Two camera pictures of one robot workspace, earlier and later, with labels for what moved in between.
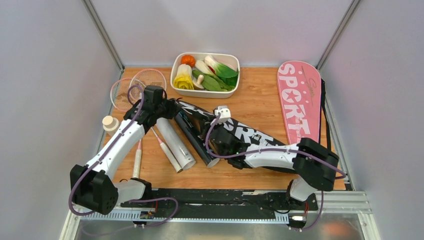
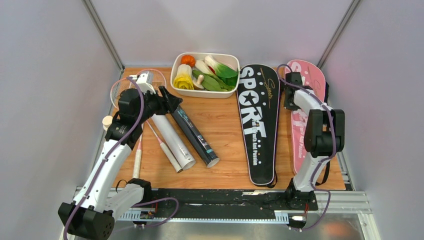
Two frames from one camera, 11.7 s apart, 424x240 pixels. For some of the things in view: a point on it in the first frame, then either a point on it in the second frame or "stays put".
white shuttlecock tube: [184, 158] stays put
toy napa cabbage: [183, 80] stays put
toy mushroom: [198, 84] stays put
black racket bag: [199, 129] to [258, 89]
